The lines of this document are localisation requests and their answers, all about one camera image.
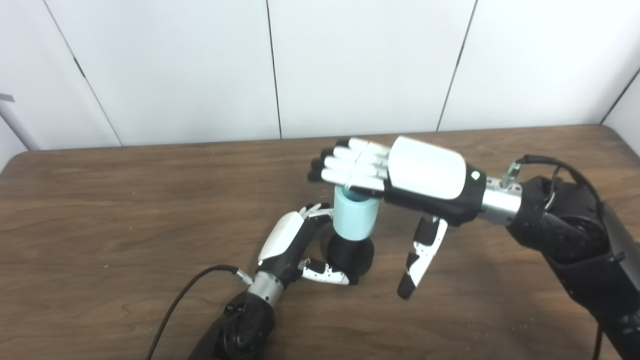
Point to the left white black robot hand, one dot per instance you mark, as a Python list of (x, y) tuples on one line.
[(282, 242)]

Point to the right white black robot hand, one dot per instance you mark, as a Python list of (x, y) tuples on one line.
[(425, 170)]

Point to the black flared nozzle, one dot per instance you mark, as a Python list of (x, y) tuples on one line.
[(350, 255)]

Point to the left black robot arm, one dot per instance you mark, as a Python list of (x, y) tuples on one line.
[(240, 325)]

